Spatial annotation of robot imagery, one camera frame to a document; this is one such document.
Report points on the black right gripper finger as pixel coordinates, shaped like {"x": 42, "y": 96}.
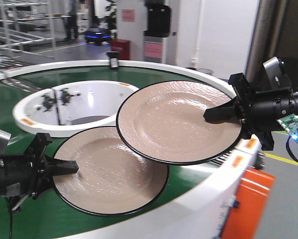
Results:
{"x": 220, "y": 114}

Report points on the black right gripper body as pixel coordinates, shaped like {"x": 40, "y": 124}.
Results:
{"x": 258, "y": 111}

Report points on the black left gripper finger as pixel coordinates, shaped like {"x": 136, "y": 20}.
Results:
{"x": 57, "y": 167}

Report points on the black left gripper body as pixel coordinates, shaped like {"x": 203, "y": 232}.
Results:
{"x": 19, "y": 173}

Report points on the beige black-rimmed plate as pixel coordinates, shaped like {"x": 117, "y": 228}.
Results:
{"x": 112, "y": 179}
{"x": 164, "y": 122}

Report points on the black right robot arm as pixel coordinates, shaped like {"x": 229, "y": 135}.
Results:
{"x": 258, "y": 112}

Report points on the green circuit board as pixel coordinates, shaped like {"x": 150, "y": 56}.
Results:
{"x": 290, "y": 125}

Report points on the left green bearing block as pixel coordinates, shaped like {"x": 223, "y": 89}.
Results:
{"x": 48, "y": 102}

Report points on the green bearing block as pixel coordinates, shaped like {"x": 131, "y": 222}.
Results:
{"x": 66, "y": 96}
{"x": 48, "y": 102}

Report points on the right green bearing block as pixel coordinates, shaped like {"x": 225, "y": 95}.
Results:
{"x": 66, "y": 96}

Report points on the steel conveyor rollers left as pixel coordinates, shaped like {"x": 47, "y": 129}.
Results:
{"x": 22, "y": 85}

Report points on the white outer conveyor rim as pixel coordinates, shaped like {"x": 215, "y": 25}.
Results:
{"x": 197, "y": 199}

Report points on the orange conveyor side panel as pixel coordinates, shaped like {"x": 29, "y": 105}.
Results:
{"x": 252, "y": 195}

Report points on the black and grey water dispenser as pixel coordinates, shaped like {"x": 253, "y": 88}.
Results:
{"x": 158, "y": 29}

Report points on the red fire extinguisher cabinet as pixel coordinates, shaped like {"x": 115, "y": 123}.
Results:
{"x": 121, "y": 46}

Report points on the black sensor box on rim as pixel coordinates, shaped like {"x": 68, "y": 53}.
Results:
{"x": 113, "y": 59}

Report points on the black mobile robot blue light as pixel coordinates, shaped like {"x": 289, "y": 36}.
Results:
{"x": 97, "y": 36}

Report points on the metal roller rack shelving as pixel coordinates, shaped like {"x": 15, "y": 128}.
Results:
{"x": 26, "y": 27}

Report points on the standing person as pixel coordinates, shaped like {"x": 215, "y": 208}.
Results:
{"x": 71, "y": 7}

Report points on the green potted plant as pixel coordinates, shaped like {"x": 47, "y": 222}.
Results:
{"x": 110, "y": 18}

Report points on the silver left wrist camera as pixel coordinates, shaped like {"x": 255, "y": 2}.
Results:
{"x": 0, "y": 138}

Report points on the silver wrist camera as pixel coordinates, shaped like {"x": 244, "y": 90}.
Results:
{"x": 274, "y": 72}
{"x": 0, "y": 138}

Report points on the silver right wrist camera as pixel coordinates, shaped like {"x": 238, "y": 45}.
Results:
{"x": 274, "y": 72}

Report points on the pink wall notice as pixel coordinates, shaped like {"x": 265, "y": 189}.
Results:
{"x": 128, "y": 15}

